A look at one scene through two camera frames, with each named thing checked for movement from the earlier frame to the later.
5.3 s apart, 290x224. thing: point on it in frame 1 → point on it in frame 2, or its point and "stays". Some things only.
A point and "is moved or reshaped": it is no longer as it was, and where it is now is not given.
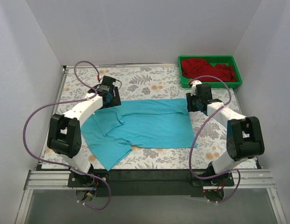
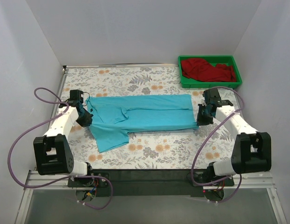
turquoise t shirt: [112, 132] is moved or reshaped
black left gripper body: [114, 99] → [86, 118]
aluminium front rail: [251, 179] stays
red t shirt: [193, 67] stays
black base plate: [147, 183] stays
